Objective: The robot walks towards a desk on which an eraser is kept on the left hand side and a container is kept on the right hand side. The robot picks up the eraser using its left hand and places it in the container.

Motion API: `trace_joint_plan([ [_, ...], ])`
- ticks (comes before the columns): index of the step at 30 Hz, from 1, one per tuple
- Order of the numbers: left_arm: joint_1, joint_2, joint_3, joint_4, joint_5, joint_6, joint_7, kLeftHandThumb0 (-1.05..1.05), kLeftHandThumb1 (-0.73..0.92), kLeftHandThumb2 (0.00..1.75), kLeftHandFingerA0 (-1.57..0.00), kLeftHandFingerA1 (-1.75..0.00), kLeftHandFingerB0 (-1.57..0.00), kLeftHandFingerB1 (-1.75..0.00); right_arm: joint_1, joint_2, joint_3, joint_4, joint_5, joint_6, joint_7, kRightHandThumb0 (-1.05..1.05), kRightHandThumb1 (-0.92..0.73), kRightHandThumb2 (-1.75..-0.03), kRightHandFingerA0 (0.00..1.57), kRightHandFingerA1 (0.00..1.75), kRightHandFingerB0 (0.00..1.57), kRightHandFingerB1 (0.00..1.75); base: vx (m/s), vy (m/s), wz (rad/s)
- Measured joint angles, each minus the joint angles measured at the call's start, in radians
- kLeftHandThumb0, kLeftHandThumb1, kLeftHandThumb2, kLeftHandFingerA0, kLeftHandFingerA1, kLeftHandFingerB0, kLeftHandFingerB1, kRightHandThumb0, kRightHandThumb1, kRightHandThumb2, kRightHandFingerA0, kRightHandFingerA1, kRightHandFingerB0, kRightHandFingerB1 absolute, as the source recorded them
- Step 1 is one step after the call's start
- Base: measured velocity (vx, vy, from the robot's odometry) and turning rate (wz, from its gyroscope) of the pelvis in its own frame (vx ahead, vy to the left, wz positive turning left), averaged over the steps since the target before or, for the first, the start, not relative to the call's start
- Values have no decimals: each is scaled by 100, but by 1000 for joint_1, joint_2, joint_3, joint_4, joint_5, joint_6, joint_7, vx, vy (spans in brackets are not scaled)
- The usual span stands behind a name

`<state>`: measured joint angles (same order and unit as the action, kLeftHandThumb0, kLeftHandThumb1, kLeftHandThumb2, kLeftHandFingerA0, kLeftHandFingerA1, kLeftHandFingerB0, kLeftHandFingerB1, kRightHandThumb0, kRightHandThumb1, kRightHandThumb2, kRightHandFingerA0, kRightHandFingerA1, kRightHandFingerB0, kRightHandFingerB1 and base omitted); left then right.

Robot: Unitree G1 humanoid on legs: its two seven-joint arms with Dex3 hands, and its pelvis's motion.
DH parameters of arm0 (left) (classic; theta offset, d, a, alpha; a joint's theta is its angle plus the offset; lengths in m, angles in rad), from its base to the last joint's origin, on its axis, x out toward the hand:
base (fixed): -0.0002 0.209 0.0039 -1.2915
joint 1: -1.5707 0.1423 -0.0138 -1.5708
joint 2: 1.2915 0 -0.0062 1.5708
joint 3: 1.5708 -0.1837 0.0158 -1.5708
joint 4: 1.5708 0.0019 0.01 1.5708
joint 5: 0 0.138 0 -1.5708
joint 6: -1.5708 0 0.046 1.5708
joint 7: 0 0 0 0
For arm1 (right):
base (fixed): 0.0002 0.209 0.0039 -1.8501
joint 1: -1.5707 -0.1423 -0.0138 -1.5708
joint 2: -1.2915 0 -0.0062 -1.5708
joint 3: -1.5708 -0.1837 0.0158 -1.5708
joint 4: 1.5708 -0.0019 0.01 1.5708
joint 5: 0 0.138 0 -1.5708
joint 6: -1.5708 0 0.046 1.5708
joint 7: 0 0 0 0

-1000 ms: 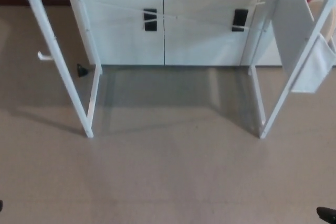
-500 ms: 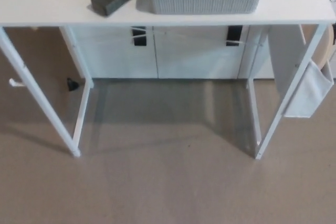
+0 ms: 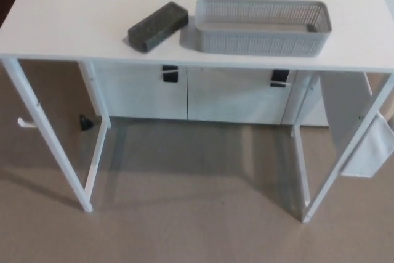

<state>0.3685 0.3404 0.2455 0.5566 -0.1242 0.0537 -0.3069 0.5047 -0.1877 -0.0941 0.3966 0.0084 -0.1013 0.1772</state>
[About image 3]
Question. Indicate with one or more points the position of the dark grey felt eraser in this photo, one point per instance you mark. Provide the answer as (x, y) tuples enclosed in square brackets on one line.
[(154, 26)]

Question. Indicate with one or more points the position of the white desk side hook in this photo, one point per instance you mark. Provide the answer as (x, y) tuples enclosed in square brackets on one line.
[(26, 123)]

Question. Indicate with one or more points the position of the white cabinet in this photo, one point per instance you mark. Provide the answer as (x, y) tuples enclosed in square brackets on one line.
[(234, 99)]

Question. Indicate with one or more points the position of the grey perforated plastic basket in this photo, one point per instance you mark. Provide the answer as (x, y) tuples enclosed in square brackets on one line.
[(261, 41)]

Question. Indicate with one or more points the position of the small black floor object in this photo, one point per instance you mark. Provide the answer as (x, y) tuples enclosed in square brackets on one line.
[(85, 123)]

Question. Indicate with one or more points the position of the white desk with metal frame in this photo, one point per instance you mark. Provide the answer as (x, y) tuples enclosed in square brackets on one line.
[(92, 13)]

